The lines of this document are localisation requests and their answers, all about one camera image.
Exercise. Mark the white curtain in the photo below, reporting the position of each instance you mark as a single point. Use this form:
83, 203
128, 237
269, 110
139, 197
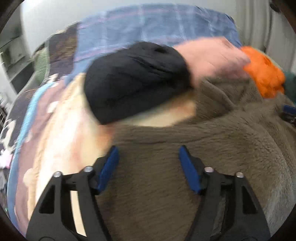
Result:
254, 27

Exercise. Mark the orange garment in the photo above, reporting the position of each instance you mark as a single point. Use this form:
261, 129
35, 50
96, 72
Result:
263, 71

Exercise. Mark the dark green garment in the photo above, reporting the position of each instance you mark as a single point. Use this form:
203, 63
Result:
291, 85

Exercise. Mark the printed blanket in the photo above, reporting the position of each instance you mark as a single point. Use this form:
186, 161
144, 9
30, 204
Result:
23, 139

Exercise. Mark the brown fleece jacket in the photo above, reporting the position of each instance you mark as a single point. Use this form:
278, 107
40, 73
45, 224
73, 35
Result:
173, 139

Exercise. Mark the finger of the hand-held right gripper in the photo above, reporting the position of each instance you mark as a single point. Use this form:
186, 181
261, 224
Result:
289, 111

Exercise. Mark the white shelf rack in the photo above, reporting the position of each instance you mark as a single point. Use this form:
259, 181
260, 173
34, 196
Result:
4, 109

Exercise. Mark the blue plaid sheet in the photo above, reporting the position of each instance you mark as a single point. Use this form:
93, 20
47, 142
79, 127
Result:
138, 25

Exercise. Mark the pink cloth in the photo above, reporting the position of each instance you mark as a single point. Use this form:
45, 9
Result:
208, 58

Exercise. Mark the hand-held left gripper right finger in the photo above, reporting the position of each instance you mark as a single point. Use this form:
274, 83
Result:
188, 166

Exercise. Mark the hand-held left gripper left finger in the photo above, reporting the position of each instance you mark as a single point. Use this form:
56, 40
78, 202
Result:
108, 166

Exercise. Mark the black puffer jacket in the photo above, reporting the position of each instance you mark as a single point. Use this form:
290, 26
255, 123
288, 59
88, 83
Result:
129, 81

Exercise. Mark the dark vanity cabinet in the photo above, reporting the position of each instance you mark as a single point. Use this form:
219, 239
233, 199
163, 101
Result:
23, 78

